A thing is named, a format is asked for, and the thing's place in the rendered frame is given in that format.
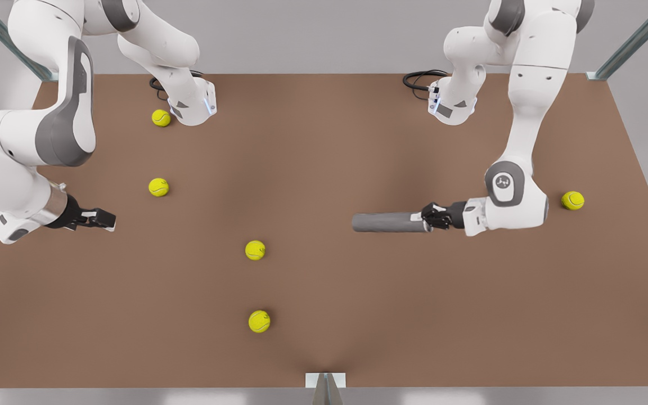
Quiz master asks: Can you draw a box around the grey tennis ball tube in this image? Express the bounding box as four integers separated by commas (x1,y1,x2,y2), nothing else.
352,212,433,233

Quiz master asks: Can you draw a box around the black cable loop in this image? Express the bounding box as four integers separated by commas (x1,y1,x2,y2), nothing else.
149,70,205,103
403,70,449,101

